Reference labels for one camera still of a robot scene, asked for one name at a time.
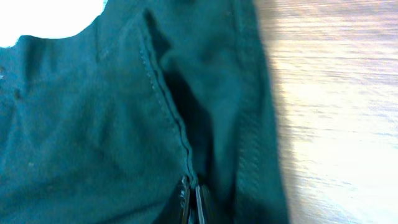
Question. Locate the black shorts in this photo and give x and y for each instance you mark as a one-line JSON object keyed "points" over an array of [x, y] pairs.
{"points": [[101, 127]]}

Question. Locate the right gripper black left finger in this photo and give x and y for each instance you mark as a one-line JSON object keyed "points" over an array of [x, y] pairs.
{"points": [[184, 200]]}

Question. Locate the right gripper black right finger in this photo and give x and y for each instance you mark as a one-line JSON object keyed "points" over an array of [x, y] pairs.
{"points": [[206, 208]]}

